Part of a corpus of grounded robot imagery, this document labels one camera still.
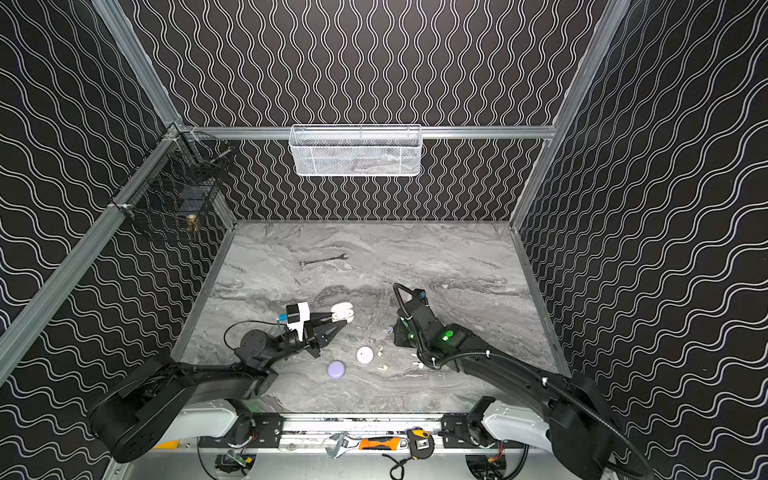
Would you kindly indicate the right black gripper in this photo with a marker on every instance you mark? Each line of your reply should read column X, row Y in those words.
column 417, row 309

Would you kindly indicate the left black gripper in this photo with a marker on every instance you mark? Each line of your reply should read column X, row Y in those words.
column 312, row 335

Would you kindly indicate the cream earbud charging case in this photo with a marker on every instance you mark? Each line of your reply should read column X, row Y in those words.
column 342, row 312

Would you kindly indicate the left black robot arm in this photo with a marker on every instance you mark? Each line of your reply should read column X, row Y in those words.
column 164, row 399

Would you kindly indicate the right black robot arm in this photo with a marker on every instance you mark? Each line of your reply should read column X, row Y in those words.
column 584, row 438

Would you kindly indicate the purple round charging case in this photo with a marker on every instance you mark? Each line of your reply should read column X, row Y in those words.
column 336, row 369

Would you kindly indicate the white round charging case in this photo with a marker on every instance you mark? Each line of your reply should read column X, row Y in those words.
column 365, row 355

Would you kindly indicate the steel combination wrench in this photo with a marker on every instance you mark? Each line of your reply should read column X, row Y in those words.
column 342, row 256

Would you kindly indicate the adjustable wrench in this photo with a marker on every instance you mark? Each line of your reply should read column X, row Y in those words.
column 341, row 443

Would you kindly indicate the yellow black tape measure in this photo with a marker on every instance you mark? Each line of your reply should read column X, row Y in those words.
column 421, row 444

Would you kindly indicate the brass fitting in basket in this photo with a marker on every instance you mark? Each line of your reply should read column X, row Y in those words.
column 192, row 223

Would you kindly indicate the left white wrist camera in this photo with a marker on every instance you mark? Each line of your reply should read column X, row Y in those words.
column 295, row 317

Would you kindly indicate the white wire mesh basket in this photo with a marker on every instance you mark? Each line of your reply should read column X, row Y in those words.
column 356, row 150

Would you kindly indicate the black wire basket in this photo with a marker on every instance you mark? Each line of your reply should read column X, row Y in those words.
column 186, row 181

